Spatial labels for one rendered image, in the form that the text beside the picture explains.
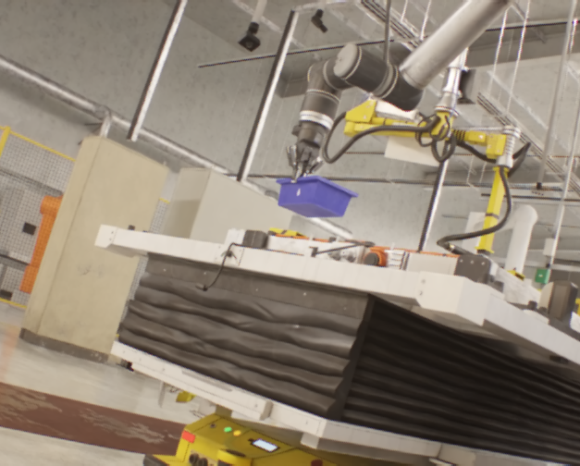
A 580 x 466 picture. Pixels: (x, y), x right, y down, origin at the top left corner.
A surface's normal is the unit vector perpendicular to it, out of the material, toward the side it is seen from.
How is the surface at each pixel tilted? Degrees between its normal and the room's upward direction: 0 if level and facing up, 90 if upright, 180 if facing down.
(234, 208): 90
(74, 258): 90
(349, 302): 90
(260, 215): 90
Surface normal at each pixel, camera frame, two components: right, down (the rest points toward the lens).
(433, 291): -0.69, -0.33
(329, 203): 0.47, 0.07
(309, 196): -0.84, -0.25
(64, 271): 0.67, 0.07
